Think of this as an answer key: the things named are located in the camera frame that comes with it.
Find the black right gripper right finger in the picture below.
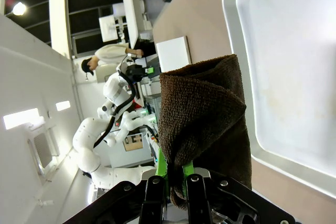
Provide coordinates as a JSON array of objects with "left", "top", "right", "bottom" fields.
[{"left": 182, "top": 160, "right": 296, "bottom": 224}]

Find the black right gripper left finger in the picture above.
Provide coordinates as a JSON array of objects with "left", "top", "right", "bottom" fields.
[{"left": 62, "top": 147, "right": 169, "bottom": 224}]

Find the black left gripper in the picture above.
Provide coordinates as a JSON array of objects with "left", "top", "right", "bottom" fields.
[{"left": 125, "top": 63, "right": 155, "bottom": 78}]

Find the dark brown cloth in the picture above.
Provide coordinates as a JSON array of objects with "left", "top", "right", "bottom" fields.
[{"left": 157, "top": 54, "right": 254, "bottom": 210}]

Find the white flat box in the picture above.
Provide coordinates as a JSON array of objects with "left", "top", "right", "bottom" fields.
[{"left": 155, "top": 36, "right": 193, "bottom": 73}]

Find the person with black cap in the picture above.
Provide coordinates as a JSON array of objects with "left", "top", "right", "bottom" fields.
[{"left": 80, "top": 44, "right": 145, "bottom": 76}]

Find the white pillar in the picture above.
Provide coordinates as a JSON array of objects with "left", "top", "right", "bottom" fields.
[{"left": 48, "top": 0, "right": 73, "bottom": 60}]

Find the silver metal tray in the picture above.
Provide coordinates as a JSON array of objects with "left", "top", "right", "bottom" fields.
[{"left": 221, "top": 0, "right": 336, "bottom": 200}]

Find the round ceiling lamp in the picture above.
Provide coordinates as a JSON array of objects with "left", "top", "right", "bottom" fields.
[{"left": 11, "top": 1, "right": 27, "bottom": 17}]

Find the black left arm cable sleeve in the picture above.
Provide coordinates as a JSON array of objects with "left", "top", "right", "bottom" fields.
[{"left": 92, "top": 69, "right": 139, "bottom": 149}]

